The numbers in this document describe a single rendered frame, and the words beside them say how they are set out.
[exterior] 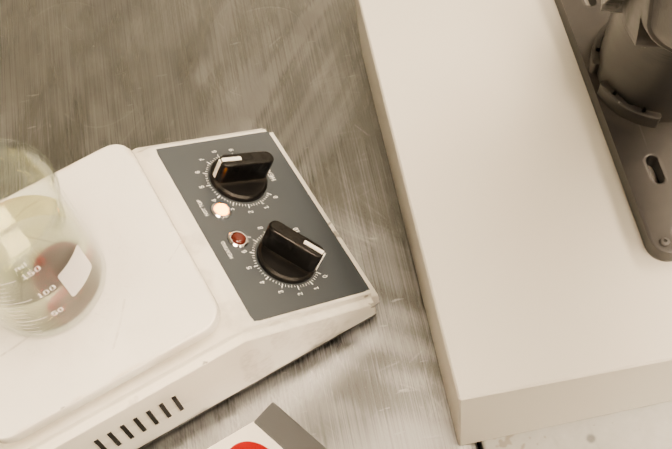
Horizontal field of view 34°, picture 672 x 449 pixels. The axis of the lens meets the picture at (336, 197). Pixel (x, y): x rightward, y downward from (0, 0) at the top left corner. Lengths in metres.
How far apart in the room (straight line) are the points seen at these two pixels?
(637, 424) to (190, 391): 0.23
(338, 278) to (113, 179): 0.13
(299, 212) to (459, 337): 0.13
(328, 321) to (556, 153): 0.14
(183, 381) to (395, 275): 0.14
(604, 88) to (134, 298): 0.25
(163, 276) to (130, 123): 0.18
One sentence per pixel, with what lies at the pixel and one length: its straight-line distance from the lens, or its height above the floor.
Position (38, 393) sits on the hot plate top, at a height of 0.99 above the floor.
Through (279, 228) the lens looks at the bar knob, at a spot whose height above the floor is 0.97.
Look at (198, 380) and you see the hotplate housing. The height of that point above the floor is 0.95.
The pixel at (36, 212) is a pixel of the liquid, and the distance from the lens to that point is 0.53.
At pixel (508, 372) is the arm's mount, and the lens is 0.52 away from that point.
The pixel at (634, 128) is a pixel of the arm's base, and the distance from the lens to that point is 0.57.
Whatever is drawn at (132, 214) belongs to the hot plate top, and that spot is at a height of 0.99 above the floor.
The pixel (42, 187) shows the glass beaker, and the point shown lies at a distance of 0.52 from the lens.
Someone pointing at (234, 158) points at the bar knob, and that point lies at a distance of 0.58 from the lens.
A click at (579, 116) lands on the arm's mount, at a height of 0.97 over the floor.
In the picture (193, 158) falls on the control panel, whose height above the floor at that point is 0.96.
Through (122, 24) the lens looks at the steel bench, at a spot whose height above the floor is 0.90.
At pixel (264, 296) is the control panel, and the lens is 0.55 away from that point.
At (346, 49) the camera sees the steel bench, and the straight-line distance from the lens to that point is 0.70.
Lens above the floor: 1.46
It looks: 61 degrees down
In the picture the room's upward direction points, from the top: 12 degrees counter-clockwise
